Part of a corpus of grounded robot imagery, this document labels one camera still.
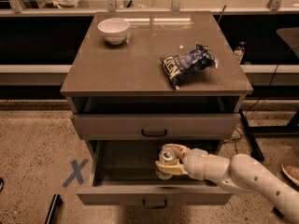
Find black floor cable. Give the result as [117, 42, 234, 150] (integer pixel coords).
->
[222, 125, 244, 156]

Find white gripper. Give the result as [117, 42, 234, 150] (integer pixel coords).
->
[155, 144, 208, 181]

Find black leaning pole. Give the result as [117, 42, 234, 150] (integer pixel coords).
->
[238, 110, 264, 161]

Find open middle grey drawer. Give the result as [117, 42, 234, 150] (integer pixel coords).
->
[77, 141, 231, 209]

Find clear plastic bottle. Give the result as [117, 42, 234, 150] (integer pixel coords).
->
[234, 41, 246, 63]

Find grey drawer cabinet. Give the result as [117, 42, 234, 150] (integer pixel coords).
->
[60, 10, 254, 207]

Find person's shoe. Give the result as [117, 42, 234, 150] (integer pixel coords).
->
[281, 162, 299, 186]

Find blue chip bag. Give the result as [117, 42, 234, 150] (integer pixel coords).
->
[161, 42, 219, 90]

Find white ceramic bowl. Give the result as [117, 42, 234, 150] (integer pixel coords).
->
[97, 18, 130, 45]

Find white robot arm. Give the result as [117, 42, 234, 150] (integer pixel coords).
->
[155, 144, 299, 224]

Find blue tape cross mark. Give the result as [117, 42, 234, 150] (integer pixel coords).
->
[63, 159, 89, 188]

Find black bar lower left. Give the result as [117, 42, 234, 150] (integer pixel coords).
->
[44, 194, 63, 224]

